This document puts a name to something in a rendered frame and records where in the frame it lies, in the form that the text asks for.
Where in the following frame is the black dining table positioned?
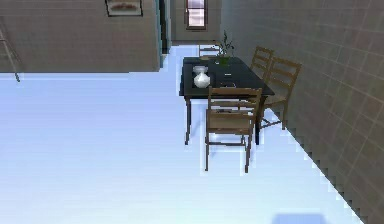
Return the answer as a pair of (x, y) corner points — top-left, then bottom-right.
(178, 55), (276, 146)

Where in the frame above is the framed wall picture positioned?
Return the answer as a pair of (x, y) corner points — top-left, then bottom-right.
(104, 0), (144, 18)

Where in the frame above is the green potted plant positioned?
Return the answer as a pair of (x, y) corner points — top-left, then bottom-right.
(215, 29), (236, 67)

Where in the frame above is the brown wooden chair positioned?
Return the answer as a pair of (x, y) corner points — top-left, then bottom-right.
(260, 56), (303, 131)
(203, 85), (264, 174)
(249, 45), (276, 80)
(198, 44), (222, 58)

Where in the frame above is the white round vase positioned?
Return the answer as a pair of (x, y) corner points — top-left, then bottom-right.
(192, 65), (212, 89)

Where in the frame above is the window with brown frame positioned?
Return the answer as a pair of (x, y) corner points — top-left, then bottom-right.
(184, 0), (209, 31)

